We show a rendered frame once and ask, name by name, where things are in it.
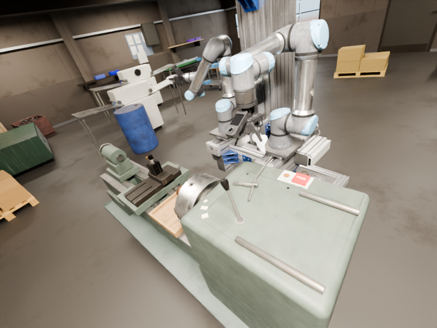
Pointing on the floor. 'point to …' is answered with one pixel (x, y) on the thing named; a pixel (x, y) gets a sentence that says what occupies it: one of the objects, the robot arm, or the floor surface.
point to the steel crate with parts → (37, 125)
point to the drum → (136, 127)
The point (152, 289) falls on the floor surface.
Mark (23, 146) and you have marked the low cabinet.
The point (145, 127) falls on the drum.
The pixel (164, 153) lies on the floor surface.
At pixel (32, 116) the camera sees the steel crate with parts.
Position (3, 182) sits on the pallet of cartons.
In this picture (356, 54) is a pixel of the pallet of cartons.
